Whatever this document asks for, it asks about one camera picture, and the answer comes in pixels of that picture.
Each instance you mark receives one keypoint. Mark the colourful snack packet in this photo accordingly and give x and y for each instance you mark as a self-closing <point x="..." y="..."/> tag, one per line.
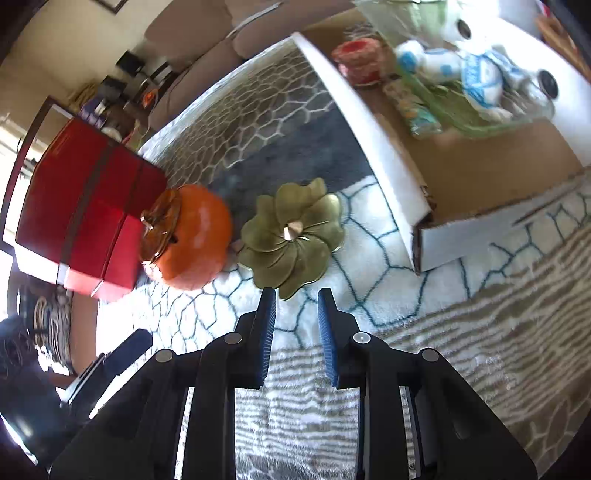
<point x="419" y="119"/>

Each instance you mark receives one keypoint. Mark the clear green glass bowl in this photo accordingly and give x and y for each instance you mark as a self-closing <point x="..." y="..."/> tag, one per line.
<point x="528" y="104"/>

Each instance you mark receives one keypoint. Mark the red gift box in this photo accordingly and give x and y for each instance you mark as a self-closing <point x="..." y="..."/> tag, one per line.
<point x="80" y="226"/>

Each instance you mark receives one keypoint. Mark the red round cookie tin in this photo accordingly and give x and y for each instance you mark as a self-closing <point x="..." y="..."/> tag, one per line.
<point x="361" y="61"/>

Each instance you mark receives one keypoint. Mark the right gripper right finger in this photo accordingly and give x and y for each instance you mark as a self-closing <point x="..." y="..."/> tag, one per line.
<point x="341" y="337"/>

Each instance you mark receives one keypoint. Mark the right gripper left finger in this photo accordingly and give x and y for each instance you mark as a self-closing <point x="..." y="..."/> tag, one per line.
<point x="250" y="363"/>

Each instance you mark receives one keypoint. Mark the brown fabric sofa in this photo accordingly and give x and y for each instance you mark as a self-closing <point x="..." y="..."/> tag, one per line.
<point x="203" y="41"/>

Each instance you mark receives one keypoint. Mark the white blue candy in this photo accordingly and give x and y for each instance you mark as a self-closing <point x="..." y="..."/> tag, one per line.
<point x="432" y="66"/>
<point x="484" y="78"/>

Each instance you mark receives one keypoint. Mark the white cardboard box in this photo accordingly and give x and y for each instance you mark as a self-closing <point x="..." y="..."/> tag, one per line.
<point x="452" y="193"/>

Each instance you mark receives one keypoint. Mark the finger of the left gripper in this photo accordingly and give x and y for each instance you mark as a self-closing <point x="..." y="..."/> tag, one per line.
<point x="134" y="346"/>

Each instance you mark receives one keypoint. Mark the orange ceramic ashtray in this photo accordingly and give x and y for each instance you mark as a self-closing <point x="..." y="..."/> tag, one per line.
<point x="203" y="234"/>

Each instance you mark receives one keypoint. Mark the amber glass leaf dish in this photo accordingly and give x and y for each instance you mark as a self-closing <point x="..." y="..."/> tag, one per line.
<point x="159" y="224"/>

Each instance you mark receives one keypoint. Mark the green flower shaped dish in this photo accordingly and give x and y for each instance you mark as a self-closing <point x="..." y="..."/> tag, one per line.
<point x="290" y="240"/>

